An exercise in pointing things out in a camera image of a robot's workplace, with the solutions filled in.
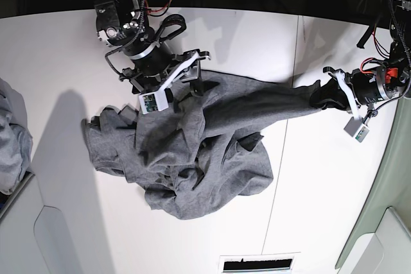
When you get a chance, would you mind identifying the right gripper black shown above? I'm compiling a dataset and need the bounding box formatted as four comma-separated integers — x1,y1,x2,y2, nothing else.
118,43,219,124

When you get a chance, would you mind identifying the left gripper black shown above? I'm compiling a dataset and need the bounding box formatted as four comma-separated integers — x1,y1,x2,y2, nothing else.
310,65,410,112

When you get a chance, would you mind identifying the grey t-shirt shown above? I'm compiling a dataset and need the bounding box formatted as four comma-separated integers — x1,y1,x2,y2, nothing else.
83,71,320,219

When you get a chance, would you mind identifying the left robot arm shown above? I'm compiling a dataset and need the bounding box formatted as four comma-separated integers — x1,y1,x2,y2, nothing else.
310,0,410,117

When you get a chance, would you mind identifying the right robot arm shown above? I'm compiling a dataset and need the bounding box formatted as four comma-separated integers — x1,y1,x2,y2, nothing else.
93,0,211,114

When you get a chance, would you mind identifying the grey clothes pile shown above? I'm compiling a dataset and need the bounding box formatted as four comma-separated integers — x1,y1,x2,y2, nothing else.
1,80,33,195

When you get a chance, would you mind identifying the white bin right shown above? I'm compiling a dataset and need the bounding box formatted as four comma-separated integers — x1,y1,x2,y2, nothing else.
333,205,411,274

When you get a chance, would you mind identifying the white bin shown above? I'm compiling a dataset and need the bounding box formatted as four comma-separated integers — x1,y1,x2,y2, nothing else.
333,205,411,274
1,175,83,273

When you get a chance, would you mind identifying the white bin left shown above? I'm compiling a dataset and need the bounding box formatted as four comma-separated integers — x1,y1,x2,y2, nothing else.
1,175,83,273

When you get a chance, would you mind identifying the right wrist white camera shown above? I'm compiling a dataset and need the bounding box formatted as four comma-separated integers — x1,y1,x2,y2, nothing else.
138,90,169,114

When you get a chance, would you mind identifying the wrist white camera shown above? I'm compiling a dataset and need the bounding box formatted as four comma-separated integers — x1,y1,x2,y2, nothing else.
344,117,370,142
138,90,169,114

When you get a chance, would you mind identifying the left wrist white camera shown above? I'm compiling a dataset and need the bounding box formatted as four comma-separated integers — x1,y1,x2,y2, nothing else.
344,117,370,142

